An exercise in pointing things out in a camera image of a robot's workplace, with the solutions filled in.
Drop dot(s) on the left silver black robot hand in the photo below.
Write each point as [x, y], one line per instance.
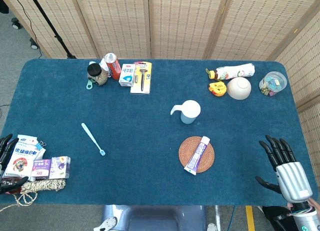
[7, 146]

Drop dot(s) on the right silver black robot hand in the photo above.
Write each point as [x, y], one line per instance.
[293, 181]

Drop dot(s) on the light blue toothbrush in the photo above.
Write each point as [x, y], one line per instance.
[91, 137]

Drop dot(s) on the purple white toothpaste tube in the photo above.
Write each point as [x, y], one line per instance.
[197, 154]

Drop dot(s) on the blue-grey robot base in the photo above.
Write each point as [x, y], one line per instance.
[155, 218]

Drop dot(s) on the round woven rattan coaster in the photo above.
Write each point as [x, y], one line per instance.
[186, 151]

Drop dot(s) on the razor in yellow package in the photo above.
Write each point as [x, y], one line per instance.
[147, 86]

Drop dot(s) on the white printed snack bag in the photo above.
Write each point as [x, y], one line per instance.
[22, 156]

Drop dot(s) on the blue binder clip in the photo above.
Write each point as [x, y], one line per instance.
[38, 146]

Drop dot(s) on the purple white drink carton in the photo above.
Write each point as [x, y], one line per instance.
[60, 167]

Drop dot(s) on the clear tub of clips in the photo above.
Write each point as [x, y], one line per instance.
[272, 83]

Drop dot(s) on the green bottle opener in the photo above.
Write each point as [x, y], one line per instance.
[89, 86]

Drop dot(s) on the black caster wheel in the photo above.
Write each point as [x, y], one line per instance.
[34, 44]
[16, 23]

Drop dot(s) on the beige upturned bowl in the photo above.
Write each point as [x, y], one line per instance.
[238, 88]

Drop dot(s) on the glass jar with black lid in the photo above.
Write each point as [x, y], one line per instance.
[98, 77]

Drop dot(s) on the bamboo folding screen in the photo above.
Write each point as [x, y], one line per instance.
[175, 23]
[305, 66]

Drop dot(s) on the yellow tape measure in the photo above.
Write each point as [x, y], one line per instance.
[217, 89]

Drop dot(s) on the drink bottle with yellow cap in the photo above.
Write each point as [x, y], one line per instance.
[235, 71]

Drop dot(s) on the crumpled white wrapper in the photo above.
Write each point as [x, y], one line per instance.
[103, 64]

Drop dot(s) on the black tripod stand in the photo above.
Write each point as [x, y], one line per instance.
[47, 23]

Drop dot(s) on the red drink can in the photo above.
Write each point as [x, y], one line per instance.
[114, 67]

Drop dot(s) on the white blue milk carton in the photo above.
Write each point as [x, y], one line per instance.
[127, 76]

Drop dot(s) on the black background object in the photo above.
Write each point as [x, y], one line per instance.
[3, 6]

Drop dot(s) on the blue carpet table mat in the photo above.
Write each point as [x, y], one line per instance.
[150, 116]

